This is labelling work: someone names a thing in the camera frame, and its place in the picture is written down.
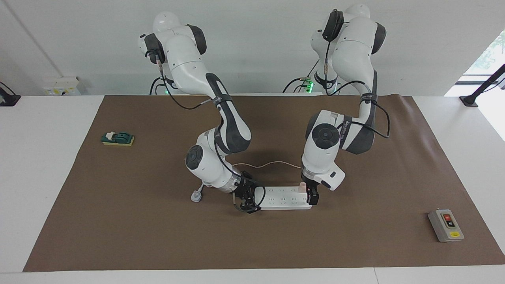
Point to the grey push-button switch box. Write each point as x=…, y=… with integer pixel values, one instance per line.
x=446, y=227

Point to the brown table mat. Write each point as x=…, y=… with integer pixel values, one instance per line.
x=252, y=244

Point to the white wall socket box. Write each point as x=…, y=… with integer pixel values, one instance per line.
x=61, y=86

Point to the black angled stand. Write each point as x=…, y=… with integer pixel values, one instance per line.
x=469, y=100

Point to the black clamp mount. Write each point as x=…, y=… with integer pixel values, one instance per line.
x=8, y=100

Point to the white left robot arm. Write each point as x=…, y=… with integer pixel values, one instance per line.
x=351, y=51

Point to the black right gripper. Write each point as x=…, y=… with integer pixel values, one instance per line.
x=241, y=189

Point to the green knife switch yellow base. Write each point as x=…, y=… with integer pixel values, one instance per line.
x=120, y=137

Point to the white power strip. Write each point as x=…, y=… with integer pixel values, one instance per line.
x=284, y=200

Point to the pink charger adapter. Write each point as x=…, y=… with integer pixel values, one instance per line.
x=302, y=187

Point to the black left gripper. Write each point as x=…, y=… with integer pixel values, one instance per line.
x=309, y=182

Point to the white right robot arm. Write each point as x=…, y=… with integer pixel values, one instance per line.
x=189, y=67

